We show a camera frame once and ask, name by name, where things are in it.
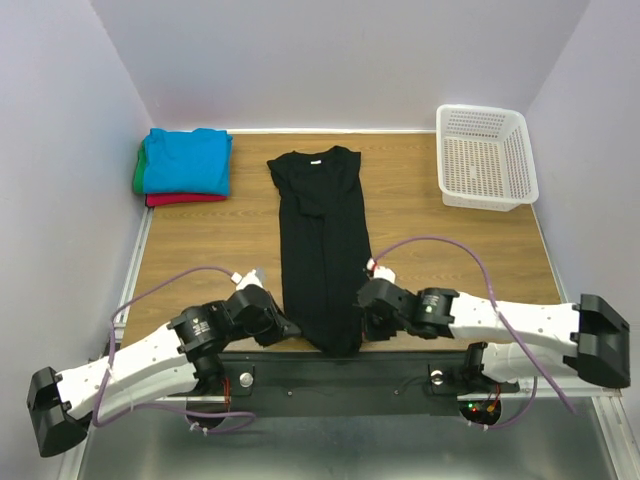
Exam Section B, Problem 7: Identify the black t shirt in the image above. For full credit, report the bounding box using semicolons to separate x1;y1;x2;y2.
267;146;371;357

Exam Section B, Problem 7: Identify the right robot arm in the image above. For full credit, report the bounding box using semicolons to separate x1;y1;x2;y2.
356;278;631;395

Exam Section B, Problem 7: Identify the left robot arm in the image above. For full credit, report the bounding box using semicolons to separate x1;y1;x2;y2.
26;284;301;458

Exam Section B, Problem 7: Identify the red folded t shirt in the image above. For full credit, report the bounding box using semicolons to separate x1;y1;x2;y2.
145;193;227;208

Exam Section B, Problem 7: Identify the blue folded t shirt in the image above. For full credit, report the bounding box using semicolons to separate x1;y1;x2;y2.
142;128;233;197

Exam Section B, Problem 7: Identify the green folded t shirt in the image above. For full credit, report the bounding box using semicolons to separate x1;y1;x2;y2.
132;143;147;195

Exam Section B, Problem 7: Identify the white plastic basket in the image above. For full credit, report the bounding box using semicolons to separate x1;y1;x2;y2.
436;104;539;212

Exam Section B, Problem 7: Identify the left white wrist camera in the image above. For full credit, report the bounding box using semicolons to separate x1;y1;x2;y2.
230;267;266;291

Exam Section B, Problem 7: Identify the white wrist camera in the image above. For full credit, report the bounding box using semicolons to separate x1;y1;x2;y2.
230;267;266;291
366;258;396;284

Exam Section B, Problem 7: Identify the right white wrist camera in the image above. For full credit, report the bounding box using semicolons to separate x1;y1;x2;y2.
366;258;396;284

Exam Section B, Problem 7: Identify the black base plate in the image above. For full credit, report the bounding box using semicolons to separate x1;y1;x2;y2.
219;350;519;418

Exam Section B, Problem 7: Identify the aluminium frame rail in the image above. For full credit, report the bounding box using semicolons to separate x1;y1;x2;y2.
79;355;624;401

